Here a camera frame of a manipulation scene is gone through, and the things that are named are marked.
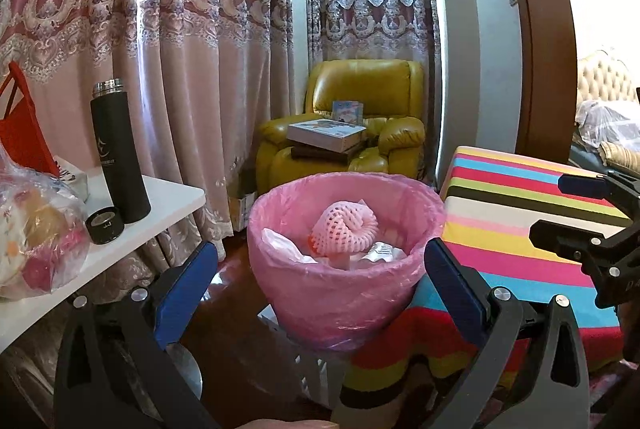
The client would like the brown wooden door frame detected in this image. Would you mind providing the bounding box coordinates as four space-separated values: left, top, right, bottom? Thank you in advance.
492 0 581 155

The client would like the small white printed box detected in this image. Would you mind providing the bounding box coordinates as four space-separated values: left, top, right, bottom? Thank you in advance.
55 156 90 202

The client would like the flat dark box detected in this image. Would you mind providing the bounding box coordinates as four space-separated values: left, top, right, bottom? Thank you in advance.
291 142 361 162

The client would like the black steel thermos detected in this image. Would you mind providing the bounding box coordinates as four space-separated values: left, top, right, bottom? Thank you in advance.
90 78 152 225

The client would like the bin with pink liner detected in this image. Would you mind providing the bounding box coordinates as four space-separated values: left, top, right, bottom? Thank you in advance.
247 173 447 352

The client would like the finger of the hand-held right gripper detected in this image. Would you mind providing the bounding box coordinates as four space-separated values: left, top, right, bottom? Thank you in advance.
557 172 640 211
529 219 617 273

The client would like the red paper bag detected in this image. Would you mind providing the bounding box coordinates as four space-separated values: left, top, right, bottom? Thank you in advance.
0 62 58 175

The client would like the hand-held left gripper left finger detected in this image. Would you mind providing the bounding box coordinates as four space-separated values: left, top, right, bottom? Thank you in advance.
52 239 221 429

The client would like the pink foam fruit net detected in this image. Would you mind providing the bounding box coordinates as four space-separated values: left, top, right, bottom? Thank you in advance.
309 202 378 256

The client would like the clear bag of snacks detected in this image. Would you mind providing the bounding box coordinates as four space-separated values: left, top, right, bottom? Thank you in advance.
0 146 92 302

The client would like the brown striped pillow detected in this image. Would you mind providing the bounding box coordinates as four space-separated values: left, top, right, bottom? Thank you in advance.
599 140 640 167

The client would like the crumpled white paper bag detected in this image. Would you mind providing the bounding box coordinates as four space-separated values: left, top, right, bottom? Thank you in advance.
367 241 408 265

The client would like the white metal rack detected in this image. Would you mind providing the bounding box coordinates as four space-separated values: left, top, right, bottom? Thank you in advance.
257 304 351 410

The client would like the cardboard box on floor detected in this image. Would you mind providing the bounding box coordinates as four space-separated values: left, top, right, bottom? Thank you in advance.
227 192 258 230

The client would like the flat white printed box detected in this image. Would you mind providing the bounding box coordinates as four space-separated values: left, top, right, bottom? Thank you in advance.
286 119 368 155

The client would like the silver round disc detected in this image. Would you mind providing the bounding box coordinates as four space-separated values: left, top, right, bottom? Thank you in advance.
165 341 203 402

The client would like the white side table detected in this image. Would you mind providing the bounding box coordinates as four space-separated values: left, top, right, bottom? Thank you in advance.
0 164 207 352

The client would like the small blue picture box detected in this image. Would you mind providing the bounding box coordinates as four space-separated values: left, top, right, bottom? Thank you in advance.
331 100 366 126

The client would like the yellow leather armchair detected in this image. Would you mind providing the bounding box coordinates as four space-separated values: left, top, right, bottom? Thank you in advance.
256 59 427 192

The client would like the pale blue striped duvet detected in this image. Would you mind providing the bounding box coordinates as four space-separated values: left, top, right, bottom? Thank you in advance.
574 96 640 150

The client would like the cream tufted headboard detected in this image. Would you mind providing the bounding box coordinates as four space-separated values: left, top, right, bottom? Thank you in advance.
577 49 640 102

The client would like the crumpled white plastic bag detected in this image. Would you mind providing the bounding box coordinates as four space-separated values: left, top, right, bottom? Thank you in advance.
260 229 318 265

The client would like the black thermos lid cup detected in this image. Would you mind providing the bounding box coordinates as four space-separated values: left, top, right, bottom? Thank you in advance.
85 206 125 245

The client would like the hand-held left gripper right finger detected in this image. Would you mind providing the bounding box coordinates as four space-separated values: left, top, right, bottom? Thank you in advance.
422 236 591 429

